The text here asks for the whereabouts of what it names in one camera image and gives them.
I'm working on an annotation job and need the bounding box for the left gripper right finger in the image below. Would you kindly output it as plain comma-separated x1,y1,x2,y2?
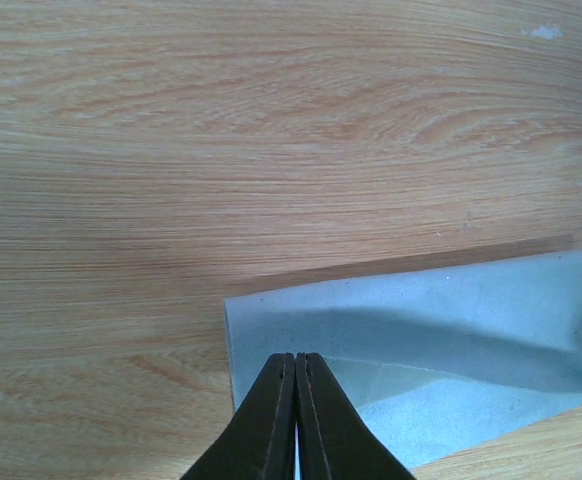
295,353,413,480

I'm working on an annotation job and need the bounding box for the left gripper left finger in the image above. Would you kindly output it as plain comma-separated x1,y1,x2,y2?
182,353,296,480

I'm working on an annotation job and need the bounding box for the blue cleaning cloth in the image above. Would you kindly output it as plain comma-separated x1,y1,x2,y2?
224,250,582,468

